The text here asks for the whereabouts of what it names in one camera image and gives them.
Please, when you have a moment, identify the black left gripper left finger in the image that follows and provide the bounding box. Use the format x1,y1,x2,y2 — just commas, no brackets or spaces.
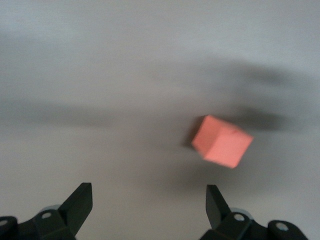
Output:
0,182,94,240

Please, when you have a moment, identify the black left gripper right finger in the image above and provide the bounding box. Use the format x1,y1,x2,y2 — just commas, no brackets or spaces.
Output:
201,184,308,240

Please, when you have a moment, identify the orange foam block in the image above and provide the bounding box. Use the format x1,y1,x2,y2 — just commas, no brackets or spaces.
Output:
191,114,255,169

